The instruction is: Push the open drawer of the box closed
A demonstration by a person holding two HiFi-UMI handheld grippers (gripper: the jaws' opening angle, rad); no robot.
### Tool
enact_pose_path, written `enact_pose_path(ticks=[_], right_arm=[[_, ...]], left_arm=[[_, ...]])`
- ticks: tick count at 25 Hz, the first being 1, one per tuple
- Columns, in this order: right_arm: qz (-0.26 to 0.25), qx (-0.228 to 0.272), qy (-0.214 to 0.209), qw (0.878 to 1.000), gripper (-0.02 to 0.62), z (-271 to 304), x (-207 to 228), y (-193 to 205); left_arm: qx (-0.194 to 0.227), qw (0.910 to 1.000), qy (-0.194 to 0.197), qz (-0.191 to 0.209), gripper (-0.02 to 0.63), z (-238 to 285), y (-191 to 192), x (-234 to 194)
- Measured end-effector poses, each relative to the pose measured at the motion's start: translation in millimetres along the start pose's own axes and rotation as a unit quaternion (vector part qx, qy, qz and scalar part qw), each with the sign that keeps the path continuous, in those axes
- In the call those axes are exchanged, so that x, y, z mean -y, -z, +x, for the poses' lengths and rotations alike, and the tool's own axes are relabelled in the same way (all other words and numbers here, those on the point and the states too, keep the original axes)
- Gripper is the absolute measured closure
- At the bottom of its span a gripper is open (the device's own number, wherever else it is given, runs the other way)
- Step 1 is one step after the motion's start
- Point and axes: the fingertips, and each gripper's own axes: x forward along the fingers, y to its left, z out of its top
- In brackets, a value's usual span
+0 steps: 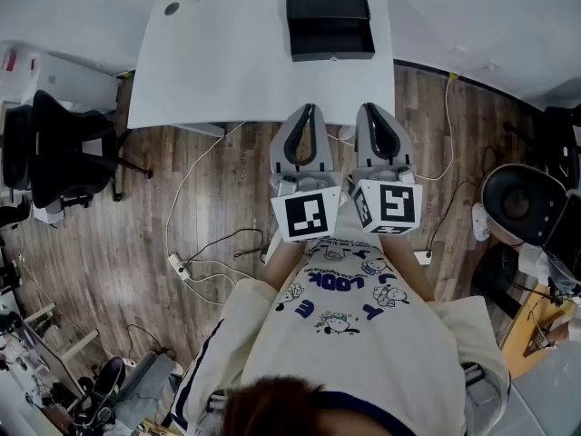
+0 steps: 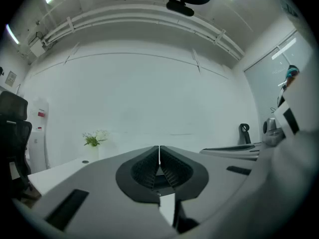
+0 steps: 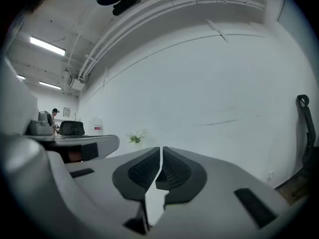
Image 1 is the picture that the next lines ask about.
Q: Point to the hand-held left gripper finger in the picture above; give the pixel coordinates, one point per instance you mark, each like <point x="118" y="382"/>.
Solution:
<point x="279" y="150"/>
<point x="323" y="148"/>

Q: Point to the black padded office chair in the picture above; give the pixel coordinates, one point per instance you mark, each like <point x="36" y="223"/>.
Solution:
<point x="16" y="148"/>

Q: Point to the person's right forearm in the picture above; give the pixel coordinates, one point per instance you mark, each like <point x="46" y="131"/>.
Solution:
<point x="406" y="264"/>

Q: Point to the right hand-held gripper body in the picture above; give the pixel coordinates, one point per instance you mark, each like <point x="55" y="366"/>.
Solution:
<point x="395" y="205"/>

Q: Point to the light table frame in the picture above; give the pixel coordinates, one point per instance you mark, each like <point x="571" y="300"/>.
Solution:
<point x="59" y="339"/>

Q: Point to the white cabinet with red labels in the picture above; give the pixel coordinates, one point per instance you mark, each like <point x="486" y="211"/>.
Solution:
<point x="68" y="77"/>

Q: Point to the small white power strip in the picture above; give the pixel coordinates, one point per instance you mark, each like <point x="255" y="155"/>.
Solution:
<point x="423" y="257"/>

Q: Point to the black mesh office chair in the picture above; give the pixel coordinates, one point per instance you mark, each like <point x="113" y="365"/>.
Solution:
<point x="68" y="148"/>

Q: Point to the wooden board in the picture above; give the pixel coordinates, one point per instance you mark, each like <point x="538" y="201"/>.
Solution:
<point x="531" y="334"/>

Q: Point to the black box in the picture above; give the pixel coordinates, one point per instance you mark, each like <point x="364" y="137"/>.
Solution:
<point x="331" y="34"/>

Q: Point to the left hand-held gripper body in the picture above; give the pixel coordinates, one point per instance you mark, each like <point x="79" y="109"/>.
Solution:
<point x="306" y="214"/>

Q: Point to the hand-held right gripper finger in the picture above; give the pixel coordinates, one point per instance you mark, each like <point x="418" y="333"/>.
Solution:
<point x="404" y="145"/>
<point x="363" y="143"/>

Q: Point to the person's left forearm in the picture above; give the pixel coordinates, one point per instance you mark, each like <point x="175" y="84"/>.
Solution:
<point x="282" y="264"/>

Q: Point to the person's cream printed shirt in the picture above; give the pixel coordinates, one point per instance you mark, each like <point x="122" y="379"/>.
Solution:
<point x="345" y="357"/>

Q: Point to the black plastic tray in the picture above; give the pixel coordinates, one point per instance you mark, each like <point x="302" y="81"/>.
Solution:
<point x="327" y="0"/>

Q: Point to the grey round desk grommet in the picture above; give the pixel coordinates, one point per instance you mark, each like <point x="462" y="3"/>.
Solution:
<point x="170" y="8"/>

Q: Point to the grey bag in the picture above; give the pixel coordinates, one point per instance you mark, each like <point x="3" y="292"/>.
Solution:
<point x="145" y="384"/>

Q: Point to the black wheeled device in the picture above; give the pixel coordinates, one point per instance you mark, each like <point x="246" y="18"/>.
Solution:
<point x="106" y="384"/>

